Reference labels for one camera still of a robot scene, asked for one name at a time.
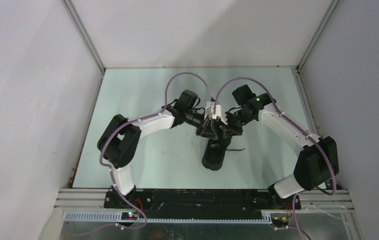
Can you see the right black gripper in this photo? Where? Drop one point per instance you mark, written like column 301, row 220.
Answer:
column 229, row 129

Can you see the slotted grey cable duct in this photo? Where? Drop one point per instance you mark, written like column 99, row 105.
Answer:
column 116, row 217

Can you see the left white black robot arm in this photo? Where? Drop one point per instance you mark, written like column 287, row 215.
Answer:
column 119, row 141

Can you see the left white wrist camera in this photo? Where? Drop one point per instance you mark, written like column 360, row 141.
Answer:
column 208, row 114

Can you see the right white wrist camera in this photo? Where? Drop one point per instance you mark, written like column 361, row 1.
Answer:
column 218, row 113

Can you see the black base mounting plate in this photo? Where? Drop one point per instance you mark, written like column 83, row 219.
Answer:
column 201, row 204

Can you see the right circuit board with leds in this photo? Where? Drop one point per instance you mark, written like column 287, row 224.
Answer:
column 280, row 222

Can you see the circuit board with leds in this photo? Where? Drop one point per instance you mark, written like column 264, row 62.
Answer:
column 129, row 216
column 280, row 222

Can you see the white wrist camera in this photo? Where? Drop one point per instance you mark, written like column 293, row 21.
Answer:
column 218, row 113
column 208, row 114

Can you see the left circuit board with leds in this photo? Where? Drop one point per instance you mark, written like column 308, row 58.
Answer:
column 129, row 216

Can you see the aluminium front rail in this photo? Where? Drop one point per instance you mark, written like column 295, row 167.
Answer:
column 93, row 199

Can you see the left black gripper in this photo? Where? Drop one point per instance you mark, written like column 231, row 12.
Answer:
column 207, row 130

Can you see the black sneaker shoe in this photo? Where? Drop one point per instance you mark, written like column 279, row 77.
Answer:
column 214, row 153

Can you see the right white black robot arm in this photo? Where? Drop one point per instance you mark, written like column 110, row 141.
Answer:
column 317, row 157

